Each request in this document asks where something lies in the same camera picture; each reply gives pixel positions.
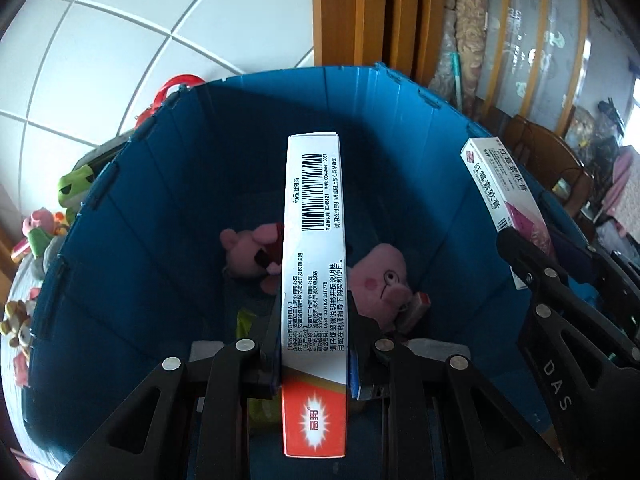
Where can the wooden chair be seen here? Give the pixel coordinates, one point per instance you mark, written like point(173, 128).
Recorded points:
point(530, 135)

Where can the teal stick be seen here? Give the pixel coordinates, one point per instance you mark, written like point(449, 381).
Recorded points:
point(456, 75)

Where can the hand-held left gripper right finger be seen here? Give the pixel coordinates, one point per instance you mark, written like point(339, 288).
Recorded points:
point(356, 379)

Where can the white pink medicine box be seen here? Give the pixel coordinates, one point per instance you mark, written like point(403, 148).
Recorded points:
point(492, 185)

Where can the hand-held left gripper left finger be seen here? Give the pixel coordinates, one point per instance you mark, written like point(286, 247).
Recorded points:
point(265, 355)

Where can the wooden door frame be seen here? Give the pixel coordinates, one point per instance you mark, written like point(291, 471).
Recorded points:
point(345, 10)

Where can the pink pig plush red dress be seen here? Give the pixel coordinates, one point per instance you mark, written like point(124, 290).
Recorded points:
point(240, 255)

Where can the pink green plush toy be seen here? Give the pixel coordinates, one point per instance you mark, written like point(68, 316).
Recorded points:
point(40, 220)

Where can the white plush toy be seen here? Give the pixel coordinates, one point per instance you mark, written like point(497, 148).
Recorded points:
point(47, 260)

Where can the white orange medicine box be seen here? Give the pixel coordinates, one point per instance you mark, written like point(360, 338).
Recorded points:
point(312, 260)

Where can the green frog plush toy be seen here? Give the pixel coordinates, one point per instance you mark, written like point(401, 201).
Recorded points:
point(75, 187)

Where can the patterned rolled carpet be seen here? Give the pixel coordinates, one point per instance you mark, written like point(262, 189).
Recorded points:
point(470, 20)

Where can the brown bear plush toy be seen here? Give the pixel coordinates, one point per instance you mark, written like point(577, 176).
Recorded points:
point(17, 320)

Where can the pink pig plush toy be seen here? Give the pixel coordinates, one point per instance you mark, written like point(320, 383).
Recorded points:
point(380, 275)

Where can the red plastic toy case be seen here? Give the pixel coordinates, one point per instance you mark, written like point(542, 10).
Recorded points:
point(182, 79)

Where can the pink cloth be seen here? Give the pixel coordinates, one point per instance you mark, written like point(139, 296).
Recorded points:
point(620, 175)

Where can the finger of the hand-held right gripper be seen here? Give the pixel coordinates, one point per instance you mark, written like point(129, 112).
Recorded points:
point(612, 275)
point(542, 285)

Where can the blue plastic storage bin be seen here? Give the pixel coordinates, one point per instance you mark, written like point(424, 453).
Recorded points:
point(150, 235)

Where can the yellow green packet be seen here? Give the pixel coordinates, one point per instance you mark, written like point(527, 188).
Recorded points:
point(247, 325)

